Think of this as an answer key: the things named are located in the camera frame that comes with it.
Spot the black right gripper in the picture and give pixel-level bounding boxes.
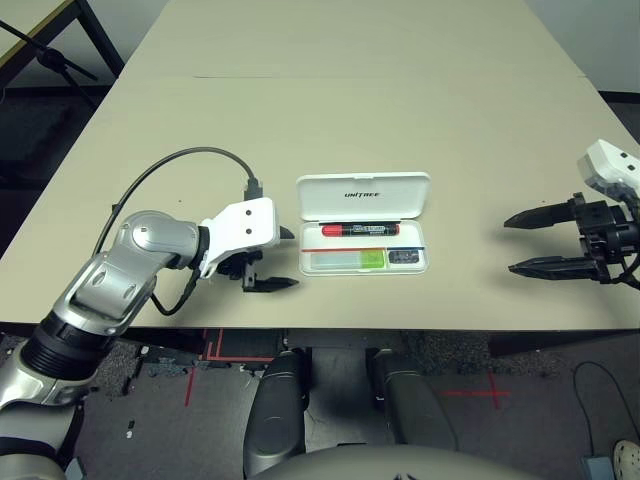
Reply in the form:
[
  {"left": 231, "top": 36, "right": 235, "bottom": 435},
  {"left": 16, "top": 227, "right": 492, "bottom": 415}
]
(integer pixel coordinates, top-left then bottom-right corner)
[{"left": 503, "top": 192, "right": 640, "bottom": 284}]

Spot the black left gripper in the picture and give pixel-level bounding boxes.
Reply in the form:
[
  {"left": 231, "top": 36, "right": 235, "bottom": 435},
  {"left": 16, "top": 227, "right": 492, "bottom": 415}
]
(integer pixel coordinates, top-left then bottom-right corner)
[{"left": 217, "top": 225, "right": 300, "bottom": 294}]

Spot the red whiteboard marker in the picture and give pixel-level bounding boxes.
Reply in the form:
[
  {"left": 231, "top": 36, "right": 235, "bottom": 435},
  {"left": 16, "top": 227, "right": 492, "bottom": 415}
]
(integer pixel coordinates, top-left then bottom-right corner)
[{"left": 321, "top": 223, "right": 401, "bottom": 238}]

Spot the white hinged pencil case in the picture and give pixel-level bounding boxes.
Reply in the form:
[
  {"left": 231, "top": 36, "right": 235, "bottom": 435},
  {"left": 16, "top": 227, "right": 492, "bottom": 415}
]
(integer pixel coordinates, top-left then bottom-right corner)
[{"left": 294, "top": 171, "right": 432, "bottom": 275}]

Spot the grey robot left leg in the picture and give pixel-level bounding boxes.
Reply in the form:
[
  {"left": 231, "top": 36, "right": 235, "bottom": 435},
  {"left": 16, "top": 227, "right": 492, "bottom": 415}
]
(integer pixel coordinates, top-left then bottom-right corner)
[{"left": 243, "top": 349, "right": 309, "bottom": 476}]

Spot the grey robot leg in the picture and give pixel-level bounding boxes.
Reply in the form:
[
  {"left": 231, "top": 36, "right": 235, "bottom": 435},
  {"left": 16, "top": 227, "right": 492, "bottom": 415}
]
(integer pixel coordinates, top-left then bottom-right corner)
[
  {"left": 243, "top": 349, "right": 309, "bottom": 476},
  {"left": 372, "top": 349, "right": 459, "bottom": 451}
]

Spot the red floor tape cross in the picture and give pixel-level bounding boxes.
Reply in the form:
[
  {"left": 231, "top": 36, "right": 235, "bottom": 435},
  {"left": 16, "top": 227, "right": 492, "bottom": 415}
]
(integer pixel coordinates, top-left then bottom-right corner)
[{"left": 442, "top": 372, "right": 512, "bottom": 410}]

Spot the grey robot right leg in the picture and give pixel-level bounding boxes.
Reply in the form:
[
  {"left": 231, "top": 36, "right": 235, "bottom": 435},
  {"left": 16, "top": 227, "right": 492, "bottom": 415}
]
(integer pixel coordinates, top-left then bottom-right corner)
[{"left": 372, "top": 349, "right": 459, "bottom": 451}]

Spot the white perforated clog shoe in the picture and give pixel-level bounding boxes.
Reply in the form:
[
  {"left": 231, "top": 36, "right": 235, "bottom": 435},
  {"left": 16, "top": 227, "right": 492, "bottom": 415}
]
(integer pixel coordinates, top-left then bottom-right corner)
[{"left": 613, "top": 438, "right": 640, "bottom": 474}]

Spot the grey floor pedal box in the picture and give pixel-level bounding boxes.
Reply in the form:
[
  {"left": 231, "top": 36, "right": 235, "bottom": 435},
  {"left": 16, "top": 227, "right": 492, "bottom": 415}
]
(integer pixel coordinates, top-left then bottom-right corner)
[{"left": 579, "top": 453, "right": 617, "bottom": 480}]

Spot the grey robot torso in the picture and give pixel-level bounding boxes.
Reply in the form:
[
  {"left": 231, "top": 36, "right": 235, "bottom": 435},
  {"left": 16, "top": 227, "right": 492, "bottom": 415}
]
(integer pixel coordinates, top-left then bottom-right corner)
[{"left": 254, "top": 444, "right": 541, "bottom": 480}]

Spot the black tripod stand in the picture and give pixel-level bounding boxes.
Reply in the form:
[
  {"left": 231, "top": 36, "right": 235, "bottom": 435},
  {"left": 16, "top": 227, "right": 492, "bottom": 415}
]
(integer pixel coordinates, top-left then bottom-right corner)
[{"left": 0, "top": 19, "right": 99, "bottom": 84}]

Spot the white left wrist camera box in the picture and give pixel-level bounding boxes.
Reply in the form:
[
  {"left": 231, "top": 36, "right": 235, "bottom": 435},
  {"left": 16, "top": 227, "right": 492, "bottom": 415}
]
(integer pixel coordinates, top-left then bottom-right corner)
[{"left": 196, "top": 197, "right": 281, "bottom": 279}]

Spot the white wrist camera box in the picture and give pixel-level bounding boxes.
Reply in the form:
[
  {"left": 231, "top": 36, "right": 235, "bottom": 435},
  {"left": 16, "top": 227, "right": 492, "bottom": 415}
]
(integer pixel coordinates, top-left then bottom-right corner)
[
  {"left": 196, "top": 197, "right": 281, "bottom": 279},
  {"left": 577, "top": 139, "right": 640, "bottom": 196}
]

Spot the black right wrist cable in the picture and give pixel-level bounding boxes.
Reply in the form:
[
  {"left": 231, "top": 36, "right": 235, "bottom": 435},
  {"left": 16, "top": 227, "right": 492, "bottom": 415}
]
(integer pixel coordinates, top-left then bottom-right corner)
[{"left": 607, "top": 249, "right": 640, "bottom": 292}]

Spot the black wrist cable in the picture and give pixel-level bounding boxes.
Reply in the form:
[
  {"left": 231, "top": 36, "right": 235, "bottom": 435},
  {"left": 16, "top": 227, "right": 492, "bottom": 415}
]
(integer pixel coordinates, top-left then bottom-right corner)
[
  {"left": 94, "top": 145, "right": 265, "bottom": 317},
  {"left": 607, "top": 249, "right": 640, "bottom": 292}
]

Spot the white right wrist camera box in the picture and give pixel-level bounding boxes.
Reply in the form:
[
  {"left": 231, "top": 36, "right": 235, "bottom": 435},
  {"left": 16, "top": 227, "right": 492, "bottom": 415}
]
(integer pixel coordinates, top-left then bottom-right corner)
[{"left": 577, "top": 139, "right": 640, "bottom": 196}]

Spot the thin black floor cable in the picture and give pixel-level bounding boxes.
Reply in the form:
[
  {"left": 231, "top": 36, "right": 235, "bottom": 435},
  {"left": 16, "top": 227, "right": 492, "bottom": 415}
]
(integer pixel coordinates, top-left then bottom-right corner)
[{"left": 572, "top": 360, "right": 632, "bottom": 454}]

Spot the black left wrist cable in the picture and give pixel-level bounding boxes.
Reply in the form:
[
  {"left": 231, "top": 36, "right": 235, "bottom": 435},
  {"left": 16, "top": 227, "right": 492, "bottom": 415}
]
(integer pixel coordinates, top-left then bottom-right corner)
[{"left": 94, "top": 145, "right": 265, "bottom": 317}]

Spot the beige side table black frame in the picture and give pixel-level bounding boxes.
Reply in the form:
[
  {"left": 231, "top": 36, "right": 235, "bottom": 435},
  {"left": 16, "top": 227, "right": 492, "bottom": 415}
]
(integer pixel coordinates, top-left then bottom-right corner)
[{"left": 0, "top": 0, "right": 126, "bottom": 91}]

